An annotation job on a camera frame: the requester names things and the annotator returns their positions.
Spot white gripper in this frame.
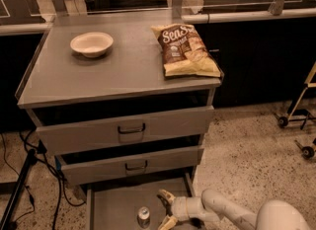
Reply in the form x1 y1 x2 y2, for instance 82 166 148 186
158 189 210 230

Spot silver redbull can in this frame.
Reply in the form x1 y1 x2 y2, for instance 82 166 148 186
137 206 150 229

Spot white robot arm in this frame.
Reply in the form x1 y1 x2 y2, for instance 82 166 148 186
158 189 311 230

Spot grey middle drawer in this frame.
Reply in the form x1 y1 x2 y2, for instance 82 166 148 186
61 146 203 185

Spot grey open bottom drawer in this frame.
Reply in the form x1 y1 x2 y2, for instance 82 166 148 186
86 169 195 230

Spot grey metal drawer cabinet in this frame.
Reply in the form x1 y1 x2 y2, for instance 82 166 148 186
15 9 225 230

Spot grey top drawer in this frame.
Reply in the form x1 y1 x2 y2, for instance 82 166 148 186
37 106 213 155

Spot black caster wheel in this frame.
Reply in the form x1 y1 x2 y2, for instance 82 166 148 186
295 140 316 160

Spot yellow wheeled cart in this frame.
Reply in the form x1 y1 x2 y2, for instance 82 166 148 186
276 62 316 129

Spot brown yellow chip bag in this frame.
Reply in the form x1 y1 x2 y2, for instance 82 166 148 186
151 24 221 78

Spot black tripod leg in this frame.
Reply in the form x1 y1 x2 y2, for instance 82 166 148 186
0 149 36 230

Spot white paper bowl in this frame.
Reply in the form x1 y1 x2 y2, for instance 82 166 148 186
70 32 114 58

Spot black floor cables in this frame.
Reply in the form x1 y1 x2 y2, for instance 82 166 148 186
0 128 87 230

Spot white horizontal rail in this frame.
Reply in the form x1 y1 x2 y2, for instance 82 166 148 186
182 8 316 24

